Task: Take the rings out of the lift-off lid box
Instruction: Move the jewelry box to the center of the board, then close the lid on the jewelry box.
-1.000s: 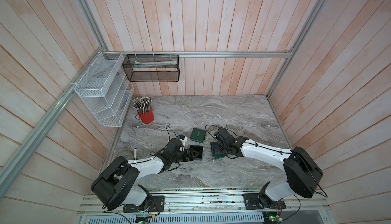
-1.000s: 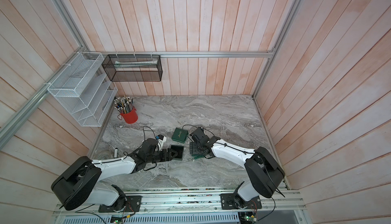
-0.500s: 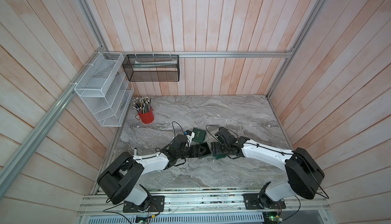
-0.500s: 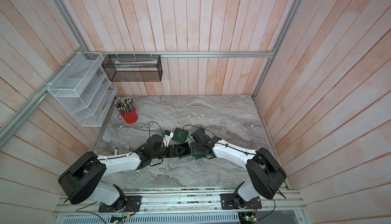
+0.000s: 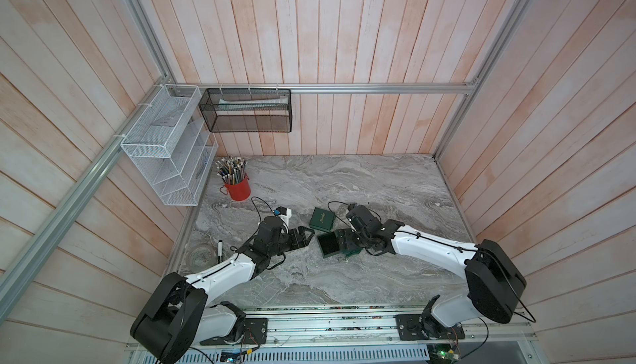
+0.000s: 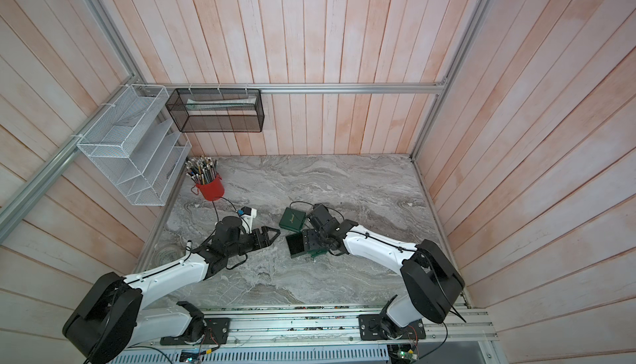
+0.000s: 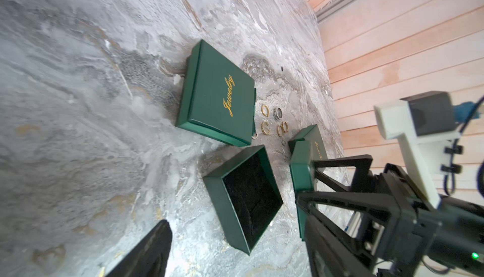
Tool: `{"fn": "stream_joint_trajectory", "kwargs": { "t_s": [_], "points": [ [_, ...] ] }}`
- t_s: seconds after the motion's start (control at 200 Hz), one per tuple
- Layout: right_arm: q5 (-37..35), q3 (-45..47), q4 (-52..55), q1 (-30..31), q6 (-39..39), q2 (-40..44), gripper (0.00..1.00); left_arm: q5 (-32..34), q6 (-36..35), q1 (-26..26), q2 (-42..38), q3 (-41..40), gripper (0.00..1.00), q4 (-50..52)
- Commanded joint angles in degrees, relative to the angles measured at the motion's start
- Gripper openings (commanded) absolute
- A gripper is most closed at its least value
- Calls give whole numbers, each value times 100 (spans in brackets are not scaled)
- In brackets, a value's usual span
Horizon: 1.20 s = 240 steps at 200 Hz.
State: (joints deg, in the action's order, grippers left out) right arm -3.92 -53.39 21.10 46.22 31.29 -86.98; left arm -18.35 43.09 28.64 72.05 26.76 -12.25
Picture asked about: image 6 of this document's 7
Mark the clear round lid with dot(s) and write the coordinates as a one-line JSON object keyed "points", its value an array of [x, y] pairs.
{"points": [[167, 254]]}

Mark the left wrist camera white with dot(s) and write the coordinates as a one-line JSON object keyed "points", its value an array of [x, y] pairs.
{"points": [[247, 216]]}

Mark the red pencil cup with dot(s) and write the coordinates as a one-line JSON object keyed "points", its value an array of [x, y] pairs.
{"points": [[212, 191]]}

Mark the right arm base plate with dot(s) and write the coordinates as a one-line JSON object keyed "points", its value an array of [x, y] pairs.
{"points": [[377, 327]]}

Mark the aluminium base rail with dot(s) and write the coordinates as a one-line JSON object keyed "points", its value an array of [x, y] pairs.
{"points": [[287, 326]]}

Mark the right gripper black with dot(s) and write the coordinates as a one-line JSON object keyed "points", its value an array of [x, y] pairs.
{"points": [[309, 237]]}

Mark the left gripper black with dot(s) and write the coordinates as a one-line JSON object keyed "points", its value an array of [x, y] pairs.
{"points": [[265, 241]]}

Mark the left green jewelry box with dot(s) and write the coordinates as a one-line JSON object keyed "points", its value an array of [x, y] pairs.
{"points": [[292, 220]]}

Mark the aluminium frame rail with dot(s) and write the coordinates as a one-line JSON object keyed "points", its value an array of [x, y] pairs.
{"points": [[315, 88]]}

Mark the pencils bundle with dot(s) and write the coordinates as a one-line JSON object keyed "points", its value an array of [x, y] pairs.
{"points": [[202, 169]]}

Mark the green jewelry box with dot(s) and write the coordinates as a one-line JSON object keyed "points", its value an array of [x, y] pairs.
{"points": [[292, 220], [296, 245]]}

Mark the white wire mesh shelf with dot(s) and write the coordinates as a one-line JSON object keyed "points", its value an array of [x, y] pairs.
{"points": [[138, 152]]}

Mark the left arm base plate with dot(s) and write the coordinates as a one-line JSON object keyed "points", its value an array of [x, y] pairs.
{"points": [[213, 331]]}

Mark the black mesh basket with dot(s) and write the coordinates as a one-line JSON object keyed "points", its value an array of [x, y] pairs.
{"points": [[217, 110]]}

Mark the right green jewelry box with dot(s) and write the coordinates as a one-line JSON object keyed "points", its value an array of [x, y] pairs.
{"points": [[296, 245]]}

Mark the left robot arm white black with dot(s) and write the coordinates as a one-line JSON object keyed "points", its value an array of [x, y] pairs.
{"points": [[115, 313]]}

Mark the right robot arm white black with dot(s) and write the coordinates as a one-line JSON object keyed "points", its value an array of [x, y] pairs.
{"points": [[432, 283]]}

